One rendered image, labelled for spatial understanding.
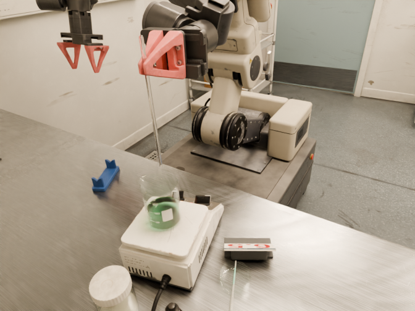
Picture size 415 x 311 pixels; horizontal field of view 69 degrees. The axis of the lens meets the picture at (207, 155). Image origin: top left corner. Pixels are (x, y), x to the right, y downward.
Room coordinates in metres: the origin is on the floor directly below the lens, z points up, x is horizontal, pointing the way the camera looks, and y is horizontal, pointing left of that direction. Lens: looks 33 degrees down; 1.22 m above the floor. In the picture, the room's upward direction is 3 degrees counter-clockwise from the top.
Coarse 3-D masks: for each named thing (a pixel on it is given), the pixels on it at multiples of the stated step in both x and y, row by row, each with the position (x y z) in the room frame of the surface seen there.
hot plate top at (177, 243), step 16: (144, 208) 0.42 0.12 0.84; (192, 208) 0.41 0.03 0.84; (144, 224) 0.38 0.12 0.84; (192, 224) 0.37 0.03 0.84; (128, 240) 0.35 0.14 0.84; (144, 240) 0.34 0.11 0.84; (160, 240) 0.34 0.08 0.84; (176, 240) 0.34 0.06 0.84; (192, 240) 0.34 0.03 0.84; (176, 256) 0.31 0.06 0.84
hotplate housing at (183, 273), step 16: (208, 224) 0.39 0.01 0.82; (208, 240) 0.39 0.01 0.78; (128, 256) 0.34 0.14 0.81; (144, 256) 0.33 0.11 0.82; (160, 256) 0.32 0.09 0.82; (192, 256) 0.32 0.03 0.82; (144, 272) 0.33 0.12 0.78; (160, 272) 0.32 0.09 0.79; (176, 272) 0.31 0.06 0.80; (192, 272) 0.31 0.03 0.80; (160, 288) 0.29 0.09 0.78; (192, 288) 0.31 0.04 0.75
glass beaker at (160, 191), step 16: (144, 176) 0.41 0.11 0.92; (160, 176) 0.42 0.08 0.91; (176, 176) 0.40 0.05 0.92; (144, 192) 0.40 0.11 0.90; (160, 192) 0.42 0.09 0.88; (176, 192) 0.38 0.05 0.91; (160, 208) 0.36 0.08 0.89; (176, 208) 0.37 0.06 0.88; (160, 224) 0.36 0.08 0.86; (176, 224) 0.37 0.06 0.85
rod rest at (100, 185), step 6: (108, 162) 0.67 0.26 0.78; (114, 162) 0.67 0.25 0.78; (108, 168) 0.67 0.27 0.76; (114, 168) 0.67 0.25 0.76; (102, 174) 0.65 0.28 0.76; (108, 174) 0.65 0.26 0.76; (114, 174) 0.65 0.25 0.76; (96, 180) 0.60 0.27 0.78; (102, 180) 0.59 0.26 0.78; (108, 180) 0.62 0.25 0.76; (96, 186) 0.60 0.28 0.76; (102, 186) 0.59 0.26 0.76
